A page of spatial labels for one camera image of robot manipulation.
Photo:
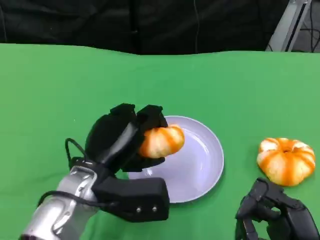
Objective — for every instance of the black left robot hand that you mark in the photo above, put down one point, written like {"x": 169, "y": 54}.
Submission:
{"x": 105, "y": 135}

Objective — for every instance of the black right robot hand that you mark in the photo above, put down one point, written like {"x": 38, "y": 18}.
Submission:
{"x": 295, "y": 217}

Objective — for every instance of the black backdrop curtain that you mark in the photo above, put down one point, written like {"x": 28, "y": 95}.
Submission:
{"x": 100, "y": 22}

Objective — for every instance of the silver metal frame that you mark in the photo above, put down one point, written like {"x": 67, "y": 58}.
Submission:
{"x": 285, "y": 27}

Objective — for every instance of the green table cloth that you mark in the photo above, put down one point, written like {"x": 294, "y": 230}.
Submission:
{"x": 50, "y": 87}

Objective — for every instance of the lilac plate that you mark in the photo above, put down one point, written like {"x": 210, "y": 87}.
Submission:
{"x": 195, "y": 162}

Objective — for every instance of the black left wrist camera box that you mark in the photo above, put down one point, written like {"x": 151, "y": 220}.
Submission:
{"x": 140, "y": 197}

